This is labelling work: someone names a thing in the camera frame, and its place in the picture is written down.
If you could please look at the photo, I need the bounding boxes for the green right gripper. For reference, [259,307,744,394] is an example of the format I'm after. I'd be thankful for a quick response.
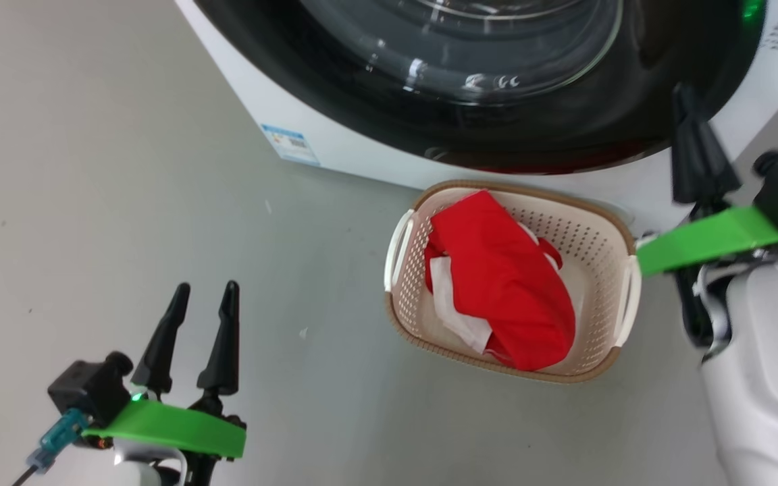
[636,82,778,277]

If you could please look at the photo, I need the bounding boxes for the black round washer door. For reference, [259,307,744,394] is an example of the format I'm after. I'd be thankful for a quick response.
[193,0,768,175]

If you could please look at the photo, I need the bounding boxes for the white front-load washing machine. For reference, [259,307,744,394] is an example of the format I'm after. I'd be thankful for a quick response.
[174,0,778,234]

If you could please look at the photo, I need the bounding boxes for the teal left camera connector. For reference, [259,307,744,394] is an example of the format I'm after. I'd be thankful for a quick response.
[28,408,89,473]

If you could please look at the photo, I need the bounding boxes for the red and white clothing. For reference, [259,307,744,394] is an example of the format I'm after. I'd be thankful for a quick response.
[424,190,576,372]

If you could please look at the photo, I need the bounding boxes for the blue energy label sticker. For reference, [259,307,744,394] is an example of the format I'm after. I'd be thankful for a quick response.
[260,124,321,167]

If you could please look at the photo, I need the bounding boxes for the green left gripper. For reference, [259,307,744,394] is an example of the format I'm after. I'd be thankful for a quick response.
[82,280,248,461]

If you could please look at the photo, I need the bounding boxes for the cream laundry basket brown rim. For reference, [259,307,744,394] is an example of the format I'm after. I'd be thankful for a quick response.
[384,180,642,384]

